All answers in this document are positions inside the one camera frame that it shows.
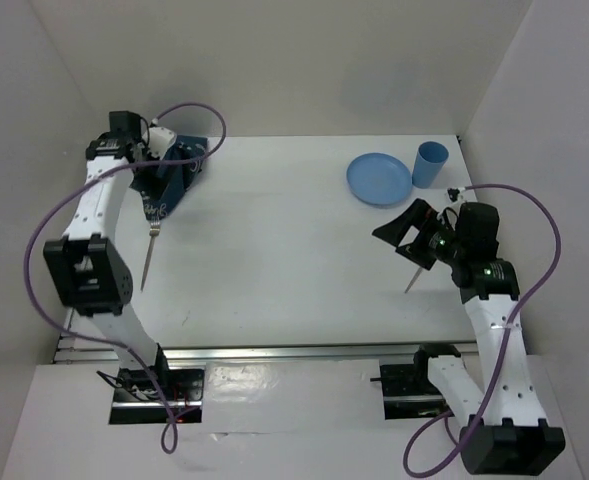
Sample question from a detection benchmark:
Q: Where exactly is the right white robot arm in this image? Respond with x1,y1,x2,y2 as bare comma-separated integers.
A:
372,199,566,476

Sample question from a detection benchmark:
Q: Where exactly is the light blue cup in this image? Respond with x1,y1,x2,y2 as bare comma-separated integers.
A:
412,141,449,189

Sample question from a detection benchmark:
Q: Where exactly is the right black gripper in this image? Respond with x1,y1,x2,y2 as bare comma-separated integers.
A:
372,197,466,270

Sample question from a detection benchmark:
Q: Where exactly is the purple cable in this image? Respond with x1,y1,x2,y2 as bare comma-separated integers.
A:
25,101,227,451
402,183,561,476

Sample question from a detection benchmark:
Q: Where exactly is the silver fork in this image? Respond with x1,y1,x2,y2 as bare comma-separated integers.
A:
140,219,162,291

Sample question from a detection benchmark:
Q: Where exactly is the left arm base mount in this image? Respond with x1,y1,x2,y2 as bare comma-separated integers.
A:
96,367,205,425

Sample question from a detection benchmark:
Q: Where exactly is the silver spoon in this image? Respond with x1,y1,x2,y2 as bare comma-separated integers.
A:
404,267,424,294

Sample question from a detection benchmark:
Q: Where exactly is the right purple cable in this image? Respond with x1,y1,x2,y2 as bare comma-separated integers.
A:
402,183,561,476

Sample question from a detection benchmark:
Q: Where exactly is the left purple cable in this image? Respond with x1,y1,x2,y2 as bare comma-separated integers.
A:
25,101,227,451

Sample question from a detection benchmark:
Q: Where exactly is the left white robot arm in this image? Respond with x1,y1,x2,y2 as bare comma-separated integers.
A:
43,111,177,399

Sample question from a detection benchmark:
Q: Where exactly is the light blue plate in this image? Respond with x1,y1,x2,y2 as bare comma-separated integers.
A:
346,153,412,208

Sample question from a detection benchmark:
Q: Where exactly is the dark blue fish placemat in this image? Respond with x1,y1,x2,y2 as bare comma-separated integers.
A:
130,135,208,222

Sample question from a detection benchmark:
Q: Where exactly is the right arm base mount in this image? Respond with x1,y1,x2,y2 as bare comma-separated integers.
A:
370,343,461,420

